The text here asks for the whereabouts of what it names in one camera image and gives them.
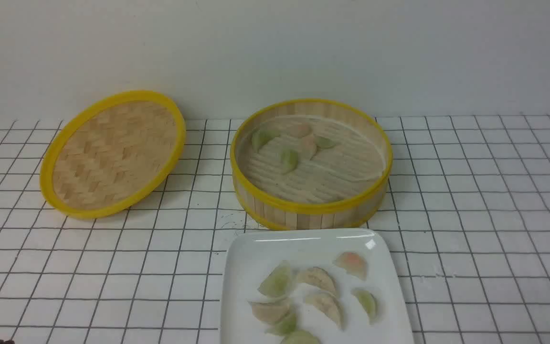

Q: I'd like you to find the green dumpling steamer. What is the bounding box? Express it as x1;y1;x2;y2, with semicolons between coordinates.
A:
281;149;298;174
251;129;280;152
314;136;338;150

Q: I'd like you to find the beige dumpling plate upper centre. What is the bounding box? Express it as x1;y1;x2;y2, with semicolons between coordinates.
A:
296;267;339;298

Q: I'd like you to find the beige dumpling plate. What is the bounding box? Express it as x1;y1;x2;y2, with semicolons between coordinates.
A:
296;267;339;298
248;299;292;325
303;291;345;331

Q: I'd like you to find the green dumpling plate upper left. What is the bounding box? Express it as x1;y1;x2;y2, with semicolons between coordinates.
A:
257;260;293;299

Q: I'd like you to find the green dumpling plate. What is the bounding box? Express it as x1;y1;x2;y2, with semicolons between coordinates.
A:
257;260;293;299
351;288;378;324
281;330;321;344
265;311;297;337

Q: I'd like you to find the white square ceramic plate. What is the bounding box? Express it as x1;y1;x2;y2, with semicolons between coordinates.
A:
220;228;414;344

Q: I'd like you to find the pink dumpling on plate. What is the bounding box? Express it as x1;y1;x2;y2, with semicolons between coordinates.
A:
333;252;368;281

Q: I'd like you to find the beige dumpling plate left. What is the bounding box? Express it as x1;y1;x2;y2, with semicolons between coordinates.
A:
248;299;292;325

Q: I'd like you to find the green dumpling plate lower left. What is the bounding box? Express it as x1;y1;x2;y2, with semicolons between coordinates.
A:
265;311;297;337

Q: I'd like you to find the green dumpling plate right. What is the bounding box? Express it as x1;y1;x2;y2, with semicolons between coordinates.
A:
351;288;378;324

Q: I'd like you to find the green dumpling plate bottom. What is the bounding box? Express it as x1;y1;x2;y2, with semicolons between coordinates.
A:
281;330;321;344

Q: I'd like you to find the yellow rimmed bamboo steamer basket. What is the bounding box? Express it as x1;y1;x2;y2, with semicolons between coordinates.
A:
231;98;393;230

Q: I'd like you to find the pink dumpling steamer middle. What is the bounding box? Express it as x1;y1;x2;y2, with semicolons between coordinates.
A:
298;134;318;160

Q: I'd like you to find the pink dumpling steamer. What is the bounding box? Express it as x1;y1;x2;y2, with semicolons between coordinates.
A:
298;134;318;160
286;123;312;139

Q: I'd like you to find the pink dumpling steamer top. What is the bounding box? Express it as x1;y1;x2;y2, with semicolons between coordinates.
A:
286;123;312;139

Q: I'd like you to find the yellow rimmed bamboo steamer lid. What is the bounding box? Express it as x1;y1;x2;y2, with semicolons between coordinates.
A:
40;91;186;218

